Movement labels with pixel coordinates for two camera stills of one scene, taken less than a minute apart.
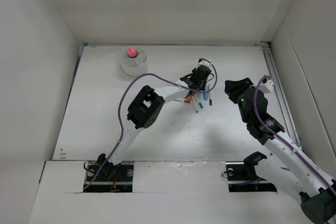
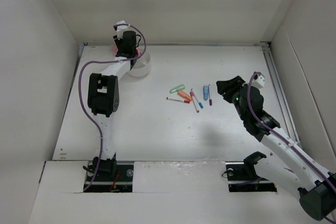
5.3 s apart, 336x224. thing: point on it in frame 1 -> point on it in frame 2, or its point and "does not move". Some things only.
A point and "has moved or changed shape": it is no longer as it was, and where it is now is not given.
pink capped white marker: (195, 104) does not move
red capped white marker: (182, 100) does not move
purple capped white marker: (210, 100) does not move
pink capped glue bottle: (132, 52) has moved or changed shape
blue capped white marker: (200, 104) does not move
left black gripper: (202, 88) -> (118, 41)
